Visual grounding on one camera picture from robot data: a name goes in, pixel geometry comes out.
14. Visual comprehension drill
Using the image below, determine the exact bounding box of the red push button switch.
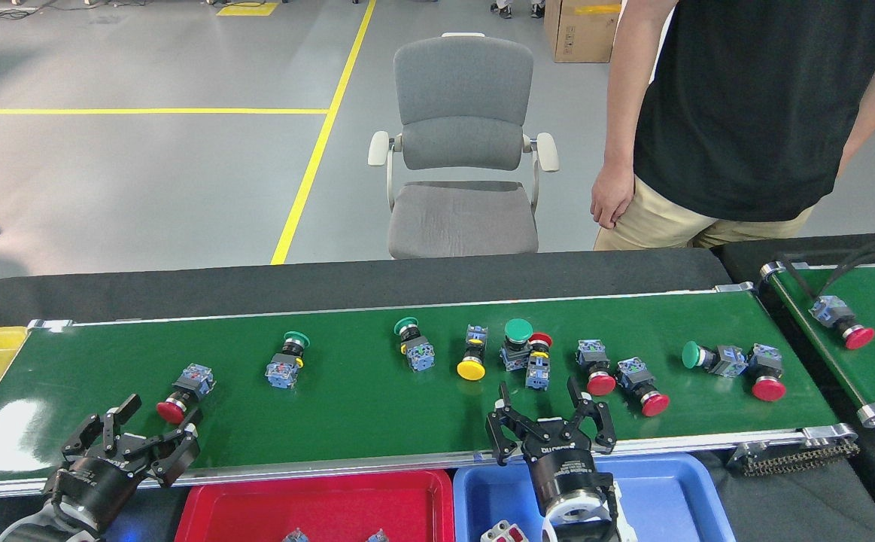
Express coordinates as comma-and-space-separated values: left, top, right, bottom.
524, 331, 554, 391

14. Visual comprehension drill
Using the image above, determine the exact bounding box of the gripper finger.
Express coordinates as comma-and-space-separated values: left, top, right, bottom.
131, 409, 205, 489
485, 381, 548, 467
565, 376, 618, 455
61, 392, 144, 462

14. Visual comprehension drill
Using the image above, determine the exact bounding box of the long green conveyor belt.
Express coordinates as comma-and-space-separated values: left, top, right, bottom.
0, 281, 861, 507

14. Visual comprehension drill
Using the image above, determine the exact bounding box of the brown cardboard box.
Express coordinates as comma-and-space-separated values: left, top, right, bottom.
542, 0, 623, 64

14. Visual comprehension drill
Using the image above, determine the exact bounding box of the person's right hand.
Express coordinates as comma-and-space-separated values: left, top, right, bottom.
589, 160, 637, 231

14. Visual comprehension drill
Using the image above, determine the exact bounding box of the blue plastic tray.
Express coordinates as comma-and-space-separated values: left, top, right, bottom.
452, 453, 737, 542

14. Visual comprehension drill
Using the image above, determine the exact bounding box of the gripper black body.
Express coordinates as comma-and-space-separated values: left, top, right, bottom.
42, 446, 155, 532
518, 419, 606, 514

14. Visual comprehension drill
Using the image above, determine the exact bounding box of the yellow push button switch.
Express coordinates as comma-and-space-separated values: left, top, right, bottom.
456, 324, 490, 382

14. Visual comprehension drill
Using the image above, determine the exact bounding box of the green push button switch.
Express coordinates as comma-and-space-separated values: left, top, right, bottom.
264, 330, 311, 391
681, 340, 749, 379
393, 316, 437, 373
500, 318, 535, 373

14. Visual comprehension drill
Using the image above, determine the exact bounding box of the red plastic tray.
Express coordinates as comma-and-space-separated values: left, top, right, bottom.
174, 469, 455, 542

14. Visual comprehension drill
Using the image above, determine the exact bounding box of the grey office chair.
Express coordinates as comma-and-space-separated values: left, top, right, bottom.
367, 32, 561, 260

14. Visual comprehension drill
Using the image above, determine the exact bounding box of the person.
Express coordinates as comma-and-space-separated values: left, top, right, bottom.
489, 0, 546, 20
590, 0, 875, 251

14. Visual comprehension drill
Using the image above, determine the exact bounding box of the black cable loop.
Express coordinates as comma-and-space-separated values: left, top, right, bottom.
778, 230, 875, 303

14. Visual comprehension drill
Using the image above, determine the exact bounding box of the black drive chain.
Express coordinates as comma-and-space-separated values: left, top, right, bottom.
729, 435, 861, 478

